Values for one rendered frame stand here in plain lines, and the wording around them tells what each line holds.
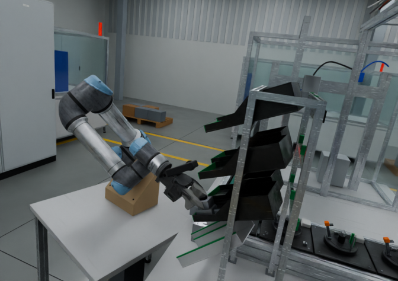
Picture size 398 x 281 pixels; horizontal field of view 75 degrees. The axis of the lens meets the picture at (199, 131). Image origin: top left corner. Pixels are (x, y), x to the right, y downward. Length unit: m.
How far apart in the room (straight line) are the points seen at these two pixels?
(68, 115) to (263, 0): 8.79
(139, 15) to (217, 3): 3.14
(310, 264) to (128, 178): 0.86
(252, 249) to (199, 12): 9.24
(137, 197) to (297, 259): 0.85
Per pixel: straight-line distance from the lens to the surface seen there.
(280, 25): 9.37
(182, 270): 1.24
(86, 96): 1.16
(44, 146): 4.34
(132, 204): 1.50
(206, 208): 0.91
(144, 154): 0.97
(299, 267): 1.35
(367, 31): 2.08
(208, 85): 9.69
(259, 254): 1.33
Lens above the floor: 1.71
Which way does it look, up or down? 15 degrees down
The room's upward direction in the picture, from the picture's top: 7 degrees clockwise
